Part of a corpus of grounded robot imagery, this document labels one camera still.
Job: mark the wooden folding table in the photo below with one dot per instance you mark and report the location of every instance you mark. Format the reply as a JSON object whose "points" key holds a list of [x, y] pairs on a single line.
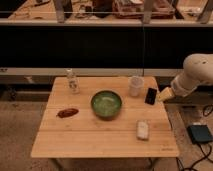
{"points": [[86, 136]]}

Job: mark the yellowish foam arm tip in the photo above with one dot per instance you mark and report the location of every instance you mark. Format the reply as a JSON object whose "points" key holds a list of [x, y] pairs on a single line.
{"points": [[165, 94]]}

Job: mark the small clear plastic bottle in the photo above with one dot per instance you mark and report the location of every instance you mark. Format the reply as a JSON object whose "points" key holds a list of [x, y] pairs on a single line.
{"points": [[72, 81]]}

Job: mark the translucent plastic cup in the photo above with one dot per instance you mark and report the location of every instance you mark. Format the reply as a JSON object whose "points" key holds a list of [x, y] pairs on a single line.
{"points": [[135, 85]]}

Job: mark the green ceramic bowl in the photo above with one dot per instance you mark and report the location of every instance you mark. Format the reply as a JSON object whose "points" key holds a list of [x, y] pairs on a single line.
{"points": [[106, 104]]}

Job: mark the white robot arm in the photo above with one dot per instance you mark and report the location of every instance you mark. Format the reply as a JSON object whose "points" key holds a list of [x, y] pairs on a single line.
{"points": [[197, 70]]}

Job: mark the black box on floor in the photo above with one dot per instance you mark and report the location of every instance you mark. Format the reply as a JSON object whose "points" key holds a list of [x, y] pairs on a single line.
{"points": [[199, 134]]}

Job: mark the black eraser block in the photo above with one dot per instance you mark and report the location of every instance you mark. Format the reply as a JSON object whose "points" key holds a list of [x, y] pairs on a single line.
{"points": [[151, 96]]}

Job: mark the white rectangular sponge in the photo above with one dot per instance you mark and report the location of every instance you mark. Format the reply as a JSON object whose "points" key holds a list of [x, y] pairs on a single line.
{"points": [[142, 130]]}

